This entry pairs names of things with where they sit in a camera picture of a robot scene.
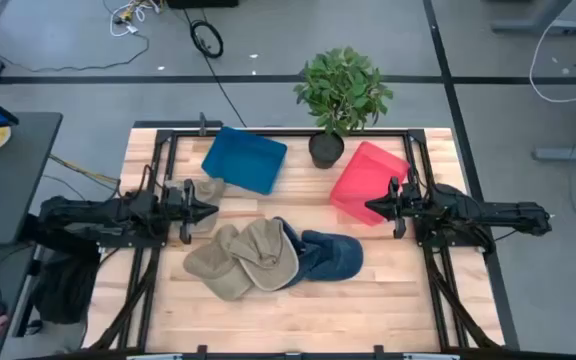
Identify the navy blue baseball cap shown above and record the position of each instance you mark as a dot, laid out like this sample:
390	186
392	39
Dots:
333	255
293	235

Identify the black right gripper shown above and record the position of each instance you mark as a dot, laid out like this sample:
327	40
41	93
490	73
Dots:
410	205

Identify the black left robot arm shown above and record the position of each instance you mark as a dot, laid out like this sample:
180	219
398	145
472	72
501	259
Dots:
93	215

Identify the blue plastic bin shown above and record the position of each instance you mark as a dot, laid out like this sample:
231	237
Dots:
243	160

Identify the black aluminium frame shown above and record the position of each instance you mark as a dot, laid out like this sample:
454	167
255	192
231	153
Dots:
298	133

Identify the black plant pot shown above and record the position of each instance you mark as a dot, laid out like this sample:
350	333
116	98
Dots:
325	150

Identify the black bag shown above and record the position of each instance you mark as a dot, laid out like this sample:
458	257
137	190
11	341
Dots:
65	290

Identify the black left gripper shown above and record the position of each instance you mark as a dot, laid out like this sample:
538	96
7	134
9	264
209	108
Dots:
175	205

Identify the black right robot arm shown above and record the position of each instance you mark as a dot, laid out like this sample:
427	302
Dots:
493	215

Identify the red plastic bin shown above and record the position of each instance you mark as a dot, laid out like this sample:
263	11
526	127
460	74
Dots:
363	180

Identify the tan baseball cap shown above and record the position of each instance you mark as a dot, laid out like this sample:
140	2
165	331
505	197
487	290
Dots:
265	255
211	190
213	270

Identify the green leafy plant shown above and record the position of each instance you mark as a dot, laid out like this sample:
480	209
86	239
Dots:
340	90

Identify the dark grey desk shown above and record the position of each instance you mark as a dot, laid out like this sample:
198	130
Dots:
13	175

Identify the black box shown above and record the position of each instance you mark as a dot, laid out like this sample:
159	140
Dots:
203	3

